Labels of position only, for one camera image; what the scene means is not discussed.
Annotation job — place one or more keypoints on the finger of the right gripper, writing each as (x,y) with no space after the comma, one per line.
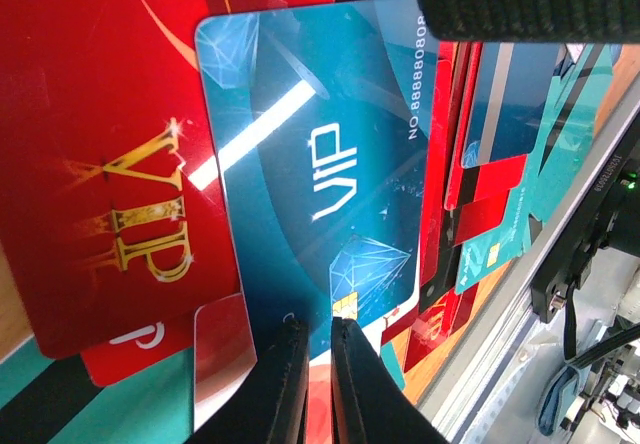
(539,21)

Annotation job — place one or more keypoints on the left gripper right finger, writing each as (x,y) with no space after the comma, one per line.
(367,405)

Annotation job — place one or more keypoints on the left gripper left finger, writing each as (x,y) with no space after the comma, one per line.
(270,406)

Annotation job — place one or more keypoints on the blue striped card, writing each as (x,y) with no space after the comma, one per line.
(512,84)

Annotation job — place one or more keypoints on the red card bottom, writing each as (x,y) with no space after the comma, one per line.
(435,325)

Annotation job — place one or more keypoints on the red VIP card lower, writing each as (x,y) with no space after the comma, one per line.
(219,333)

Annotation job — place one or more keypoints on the teal card bottom right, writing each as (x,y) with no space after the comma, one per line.
(582,85)

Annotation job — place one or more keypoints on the teal card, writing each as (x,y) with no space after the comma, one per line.
(55,401)
(582,85)

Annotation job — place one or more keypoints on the teal card bottom left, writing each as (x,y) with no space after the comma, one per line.
(55,401)

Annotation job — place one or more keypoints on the red VIP card upper pile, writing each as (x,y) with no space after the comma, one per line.
(112,217)

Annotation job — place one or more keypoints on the aluminium table edge rail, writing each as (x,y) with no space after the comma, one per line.
(470,365)

